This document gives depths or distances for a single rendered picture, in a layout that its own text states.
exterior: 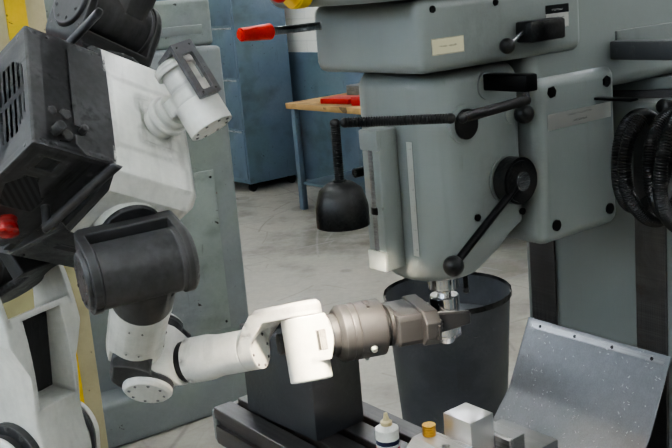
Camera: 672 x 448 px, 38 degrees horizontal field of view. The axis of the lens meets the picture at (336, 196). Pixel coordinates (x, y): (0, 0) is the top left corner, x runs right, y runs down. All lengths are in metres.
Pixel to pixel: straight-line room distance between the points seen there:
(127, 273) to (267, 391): 0.71
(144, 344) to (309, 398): 0.47
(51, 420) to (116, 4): 0.70
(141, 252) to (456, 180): 0.45
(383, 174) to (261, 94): 7.43
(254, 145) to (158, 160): 7.40
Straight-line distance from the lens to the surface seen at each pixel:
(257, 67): 8.78
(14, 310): 3.05
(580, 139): 1.55
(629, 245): 1.76
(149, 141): 1.42
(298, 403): 1.87
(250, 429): 1.95
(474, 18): 1.37
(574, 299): 1.87
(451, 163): 1.39
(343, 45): 1.43
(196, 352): 1.54
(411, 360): 3.55
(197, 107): 1.37
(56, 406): 1.75
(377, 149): 1.39
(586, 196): 1.58
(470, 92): 1.40
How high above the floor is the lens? 1.75
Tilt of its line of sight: 12 degrees down
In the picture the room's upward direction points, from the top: 5 degrees counter-clockwise
